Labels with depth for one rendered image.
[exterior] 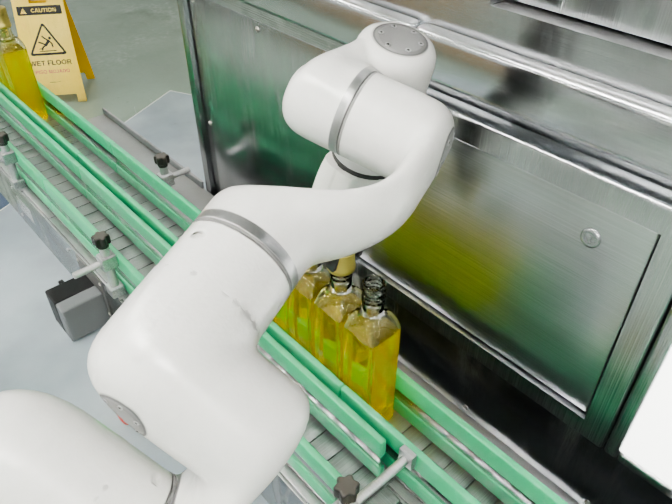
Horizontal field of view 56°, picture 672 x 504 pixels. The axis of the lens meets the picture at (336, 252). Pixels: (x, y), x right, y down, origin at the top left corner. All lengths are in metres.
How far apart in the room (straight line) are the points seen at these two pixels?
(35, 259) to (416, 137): 1.17
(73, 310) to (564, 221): 0.89
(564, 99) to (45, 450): 0.52
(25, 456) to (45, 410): 0.03
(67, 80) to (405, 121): 3.61
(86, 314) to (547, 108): 0.92
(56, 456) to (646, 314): 0.54
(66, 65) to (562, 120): 3.55
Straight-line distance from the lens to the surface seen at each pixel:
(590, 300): 0.73
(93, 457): 0.45
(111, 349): 0.38
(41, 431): 0.44
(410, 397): 0.89
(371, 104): 0.50
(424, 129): 0.49
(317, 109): 0.51
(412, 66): 0.56
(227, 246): 0.40
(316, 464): 0.81
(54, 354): 1.30
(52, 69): 4.04
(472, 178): 0.75
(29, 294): 1.45
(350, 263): 0.76
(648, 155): 0.63
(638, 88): 0.64
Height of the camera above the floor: 1.64
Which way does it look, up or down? 39 degrees down
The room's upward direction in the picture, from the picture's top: straight up
